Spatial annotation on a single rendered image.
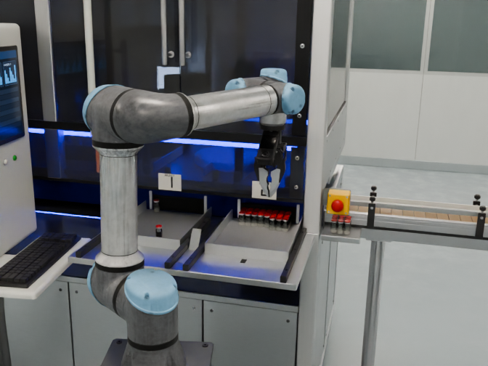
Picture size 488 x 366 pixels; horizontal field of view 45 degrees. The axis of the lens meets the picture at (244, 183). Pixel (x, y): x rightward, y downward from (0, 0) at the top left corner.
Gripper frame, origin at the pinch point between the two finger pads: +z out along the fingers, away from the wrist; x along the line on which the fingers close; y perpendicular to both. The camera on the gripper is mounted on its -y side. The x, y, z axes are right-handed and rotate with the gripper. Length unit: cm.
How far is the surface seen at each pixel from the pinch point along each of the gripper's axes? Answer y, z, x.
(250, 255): 1.5, 20.4, 5.3
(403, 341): 119, 110, -49
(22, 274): -17, 27, 71
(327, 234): 29.1, 21.6, -14.8
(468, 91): 488, 24, -111
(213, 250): 1.3, 20.0, 17.0
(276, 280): -11.3, 21.6, -5.0
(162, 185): 27, 9, 44
